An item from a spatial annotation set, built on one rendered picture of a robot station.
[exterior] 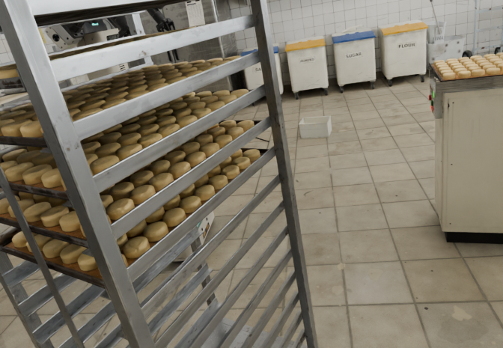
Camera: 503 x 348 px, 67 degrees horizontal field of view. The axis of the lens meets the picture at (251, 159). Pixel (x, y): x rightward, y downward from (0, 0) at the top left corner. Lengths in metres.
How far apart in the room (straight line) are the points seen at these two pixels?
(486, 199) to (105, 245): 1.88
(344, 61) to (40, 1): 4.99
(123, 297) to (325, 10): 5.58
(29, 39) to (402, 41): 5.16
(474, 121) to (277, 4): 4.41
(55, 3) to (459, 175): 1.88
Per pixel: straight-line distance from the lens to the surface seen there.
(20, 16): 0.57
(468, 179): 2.14
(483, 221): 2.27
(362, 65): 5.47
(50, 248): 0.91
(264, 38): 1.02
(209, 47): 5.28
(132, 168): 0.69
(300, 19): 6.01
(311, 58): 5.40
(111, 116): 0.66
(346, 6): 6.02
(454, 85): 1.97
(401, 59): 5.55
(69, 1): 0.65
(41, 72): 0.57
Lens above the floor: 1.36
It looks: 22 degrees down
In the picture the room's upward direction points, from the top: 11 degrees counter-clockwise
